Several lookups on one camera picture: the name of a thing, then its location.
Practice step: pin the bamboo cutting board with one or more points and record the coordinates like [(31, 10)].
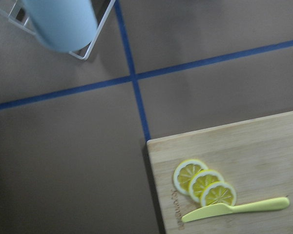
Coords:
[(254, 156)]

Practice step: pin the white wire cup rack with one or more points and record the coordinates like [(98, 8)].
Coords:
[(15, 13)]

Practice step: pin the lemon slice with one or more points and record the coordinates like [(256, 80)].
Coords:
[(201, 180), (184, 173), (218, 192)]

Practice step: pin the light blue plastic cup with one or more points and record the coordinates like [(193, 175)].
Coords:
[(62, 25)]

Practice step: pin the yellow plastic knife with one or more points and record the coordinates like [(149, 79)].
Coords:
[(274, 204)]

